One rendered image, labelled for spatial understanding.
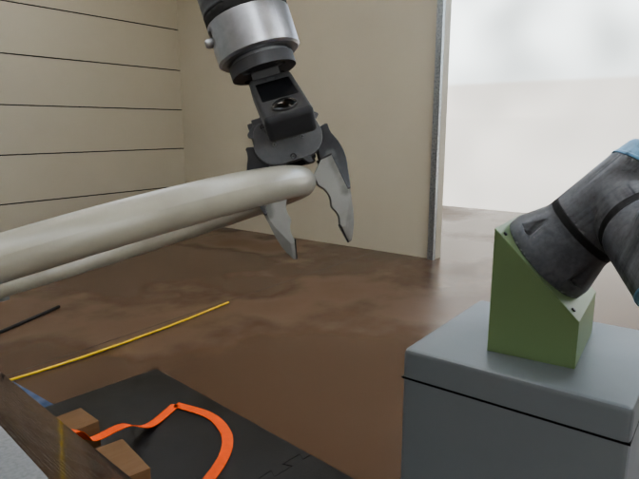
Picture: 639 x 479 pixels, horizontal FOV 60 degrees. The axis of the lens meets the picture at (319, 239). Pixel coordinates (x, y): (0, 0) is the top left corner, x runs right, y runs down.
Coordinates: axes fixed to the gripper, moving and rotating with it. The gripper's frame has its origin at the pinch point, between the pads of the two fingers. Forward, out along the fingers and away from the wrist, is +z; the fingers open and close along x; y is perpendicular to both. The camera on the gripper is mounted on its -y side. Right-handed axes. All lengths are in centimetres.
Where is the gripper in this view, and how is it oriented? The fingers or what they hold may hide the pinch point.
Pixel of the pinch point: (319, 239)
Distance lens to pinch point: 58.4
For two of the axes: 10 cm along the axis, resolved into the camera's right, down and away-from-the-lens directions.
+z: 3.1, 9.5, 0.5
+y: -0.8, -0.3, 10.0
